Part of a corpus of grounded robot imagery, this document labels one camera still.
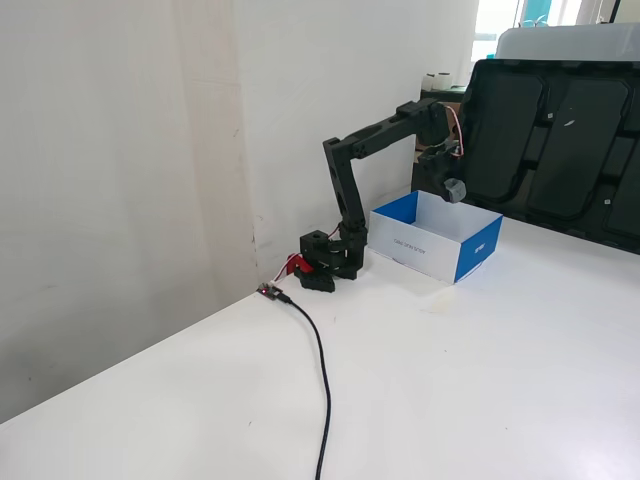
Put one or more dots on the red clamp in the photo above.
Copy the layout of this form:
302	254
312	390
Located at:
296	262

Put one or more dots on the small controller board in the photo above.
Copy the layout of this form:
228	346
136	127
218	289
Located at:
269	291

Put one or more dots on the small white container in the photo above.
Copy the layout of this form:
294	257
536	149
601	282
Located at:
430	82
444	81

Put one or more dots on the gray lettered block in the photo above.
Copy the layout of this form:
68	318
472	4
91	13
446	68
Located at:
455	191

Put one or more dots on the blue and white cardboard box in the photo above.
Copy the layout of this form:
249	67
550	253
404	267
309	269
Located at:
425	250

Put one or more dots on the translucent plastic storage bin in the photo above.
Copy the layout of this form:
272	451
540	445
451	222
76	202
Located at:
565	45

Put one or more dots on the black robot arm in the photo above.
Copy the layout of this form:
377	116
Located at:
350	200

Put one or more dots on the large black plastic tray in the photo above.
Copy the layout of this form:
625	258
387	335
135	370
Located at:
565	150

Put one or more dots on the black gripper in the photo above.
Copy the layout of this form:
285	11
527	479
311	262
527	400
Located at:
433	165

